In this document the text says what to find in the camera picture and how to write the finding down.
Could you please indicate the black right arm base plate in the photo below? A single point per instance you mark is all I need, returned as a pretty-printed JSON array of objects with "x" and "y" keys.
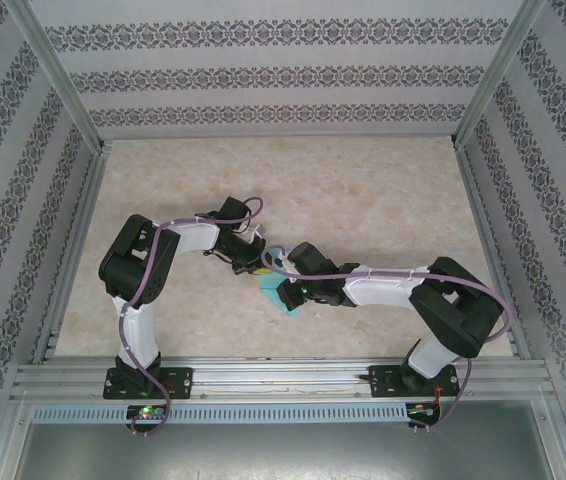
[{"x": 385, "y": 382}]

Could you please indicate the aluminium mounting rail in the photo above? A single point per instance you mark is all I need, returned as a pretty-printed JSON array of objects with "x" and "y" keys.
[{"x": 283, "y": 372}]

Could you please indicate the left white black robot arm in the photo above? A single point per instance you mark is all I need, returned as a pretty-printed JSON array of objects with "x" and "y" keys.
[{"x": 133, "y": 270}]

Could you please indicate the light blue paper sheet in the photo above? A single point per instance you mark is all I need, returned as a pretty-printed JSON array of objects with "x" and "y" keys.
[{"x": 270, "y": 290}]

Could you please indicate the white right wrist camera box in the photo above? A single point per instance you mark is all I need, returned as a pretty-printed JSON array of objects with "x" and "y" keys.
[{"x": 285, "y": 260}]

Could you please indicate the grey metal sheet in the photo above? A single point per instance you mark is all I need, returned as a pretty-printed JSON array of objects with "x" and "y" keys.
[{"x": 283, "y": 450}]

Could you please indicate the small LED controller board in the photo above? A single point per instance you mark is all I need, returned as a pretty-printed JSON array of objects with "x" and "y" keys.
[
  {"x": 148, "y": 412},
  {"x": 420, "y": 411}
]

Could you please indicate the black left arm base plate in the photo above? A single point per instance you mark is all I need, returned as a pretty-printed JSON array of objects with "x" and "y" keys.
[{"x": 180, "y": 382}]

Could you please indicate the aluminium frame post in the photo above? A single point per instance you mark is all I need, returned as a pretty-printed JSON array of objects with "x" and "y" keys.
[
  {"x": 498, "y": 70},
  {"x": 55, "y": 70}
]

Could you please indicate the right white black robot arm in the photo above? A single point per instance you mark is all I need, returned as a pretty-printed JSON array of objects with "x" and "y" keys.
[{"x": 458, "y": 310}]

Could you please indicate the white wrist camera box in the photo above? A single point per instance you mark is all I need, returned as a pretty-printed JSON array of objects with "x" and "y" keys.
[
  {"x": 285, "y": 260},
  {"x": 259, "y": 230}
]

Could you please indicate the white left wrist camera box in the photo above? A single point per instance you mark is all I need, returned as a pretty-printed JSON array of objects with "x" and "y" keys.
[{"x": 259, "y": 230}]

